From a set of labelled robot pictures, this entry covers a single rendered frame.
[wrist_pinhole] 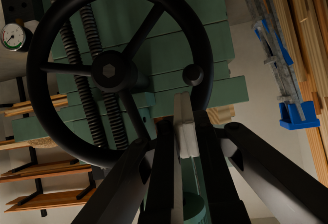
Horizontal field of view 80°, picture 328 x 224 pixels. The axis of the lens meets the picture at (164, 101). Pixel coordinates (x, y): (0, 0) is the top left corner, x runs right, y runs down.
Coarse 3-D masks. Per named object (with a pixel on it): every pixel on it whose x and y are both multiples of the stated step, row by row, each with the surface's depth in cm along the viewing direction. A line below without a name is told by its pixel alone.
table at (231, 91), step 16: (224, 80) 45; (240, 80) 44; (144, 96) 37; (160, 96) 47; (224, 96) 45; (240, 96) 44; (64, 112) 40; (80, 112) 39; (160, 112) 47; (16, 128) 52; (32, 128) 51
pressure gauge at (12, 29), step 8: (8, 24) 44; (16, 24) 44; (8, 32) 44; (16, 32) 44; (24, 32) 44; (0, 40) 44; (16, 40) 44; (24, 40) 44; (8, 48) 44; (16, 48) 44; (24, 48) 45
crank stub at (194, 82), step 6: (186, 66) 22; (192, 66) 22; (198, 66) 22; (186, 72) 22; (192, 72) 22; (198, 72) 22; (186, 78) 22; (192, 78) 22; (198, 78) 22; (192, 84) 22
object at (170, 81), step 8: (216, 64) 45; (224, 64) 45; (168, 72) 46; (176, 72) 46; (216, 72) 45; (224, 72) 45; (152, 80) 47; (160, 80) 47; (168, 80) 46; (176, 80) 46; (216, 80) 45; (96, 88) 49; (136, 88) 47; (152, 88) 47; (160, 88) 47; (168, 88) 46; (72, 96) 50; (96, 96) 49; (72, 104) 50
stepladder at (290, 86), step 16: (256, 0) 113; (272, 0) 110; (256, 16) 126; (272, 16) 111; (256, 32) 130; (272, 32) 110; (272, 48) 114; (272, 64) 125; (288, 64) 110; (288, 80) 109; (288, 96) 112; (288, 112) 123; (304, 112) 109; (288, 128) 113
